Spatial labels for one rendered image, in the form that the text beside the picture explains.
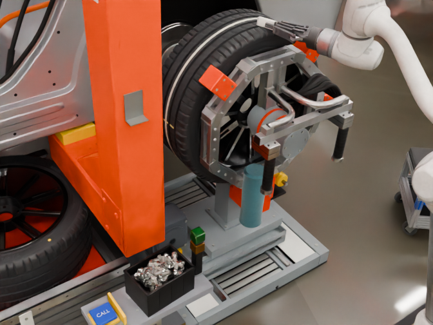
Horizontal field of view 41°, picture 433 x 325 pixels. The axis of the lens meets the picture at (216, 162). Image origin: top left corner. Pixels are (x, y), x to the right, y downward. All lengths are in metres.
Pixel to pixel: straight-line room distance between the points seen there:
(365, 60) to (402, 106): 2.18
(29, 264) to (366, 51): 1.36
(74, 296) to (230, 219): 0.80
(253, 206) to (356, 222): 1.02
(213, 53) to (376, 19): 0.55
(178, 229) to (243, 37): 0.84
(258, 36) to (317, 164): 1.49
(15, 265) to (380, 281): 1.62
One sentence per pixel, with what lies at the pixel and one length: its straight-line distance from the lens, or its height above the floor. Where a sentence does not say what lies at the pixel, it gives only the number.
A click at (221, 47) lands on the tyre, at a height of 1.14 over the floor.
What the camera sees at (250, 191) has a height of 0.67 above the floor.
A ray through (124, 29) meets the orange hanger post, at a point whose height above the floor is 1.38.
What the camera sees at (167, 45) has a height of 0.93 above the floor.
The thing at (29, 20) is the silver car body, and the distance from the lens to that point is 2.52.
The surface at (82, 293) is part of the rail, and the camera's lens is 2.23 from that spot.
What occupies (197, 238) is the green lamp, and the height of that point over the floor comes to 0.65.
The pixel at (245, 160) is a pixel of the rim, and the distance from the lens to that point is 2.34.
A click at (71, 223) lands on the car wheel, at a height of 0.50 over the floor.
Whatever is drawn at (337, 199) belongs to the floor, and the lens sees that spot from 3.17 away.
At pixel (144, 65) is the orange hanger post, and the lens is 1.64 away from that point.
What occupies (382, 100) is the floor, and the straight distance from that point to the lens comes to 4.10.
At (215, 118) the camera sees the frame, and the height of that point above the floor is 0.96.
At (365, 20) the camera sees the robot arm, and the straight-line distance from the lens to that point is 1.83.
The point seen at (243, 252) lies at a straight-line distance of 2.58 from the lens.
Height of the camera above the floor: 2.05
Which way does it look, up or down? 38 degrees down
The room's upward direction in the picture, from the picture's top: 3 degrees clockwise
